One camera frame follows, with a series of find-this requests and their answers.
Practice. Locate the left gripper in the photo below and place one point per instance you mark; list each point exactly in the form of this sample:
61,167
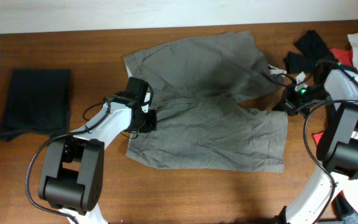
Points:
151,123

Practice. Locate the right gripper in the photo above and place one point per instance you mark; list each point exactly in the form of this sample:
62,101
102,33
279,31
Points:
289,106

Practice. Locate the grey shorts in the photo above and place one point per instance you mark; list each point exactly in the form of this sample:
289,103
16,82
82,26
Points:
198,86

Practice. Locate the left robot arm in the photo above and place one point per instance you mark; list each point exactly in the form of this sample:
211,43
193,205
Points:
72,175

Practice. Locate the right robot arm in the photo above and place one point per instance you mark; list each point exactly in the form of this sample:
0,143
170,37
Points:
336,157

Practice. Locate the black garment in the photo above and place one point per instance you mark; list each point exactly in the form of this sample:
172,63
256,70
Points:
312,48

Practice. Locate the folded dark green garment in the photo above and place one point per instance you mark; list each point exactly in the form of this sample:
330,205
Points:
37,102

